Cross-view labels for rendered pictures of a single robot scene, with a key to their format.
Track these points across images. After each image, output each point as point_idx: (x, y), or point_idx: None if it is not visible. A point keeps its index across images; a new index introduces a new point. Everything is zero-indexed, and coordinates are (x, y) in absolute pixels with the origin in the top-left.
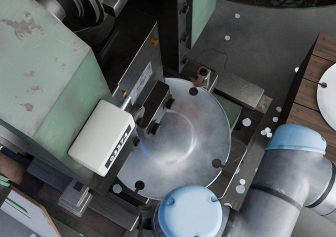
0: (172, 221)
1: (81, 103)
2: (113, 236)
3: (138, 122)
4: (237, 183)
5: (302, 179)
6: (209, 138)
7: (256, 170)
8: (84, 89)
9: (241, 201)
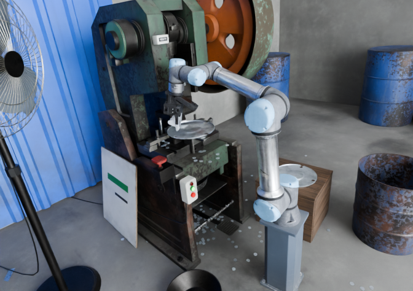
0: (171, 59)
1: (158, 26)
2: None
3: None
4: (236, 231)
5: (210, 64)
6: (206, 129)
7: None
8: (159, 23)
9: (237, 239)
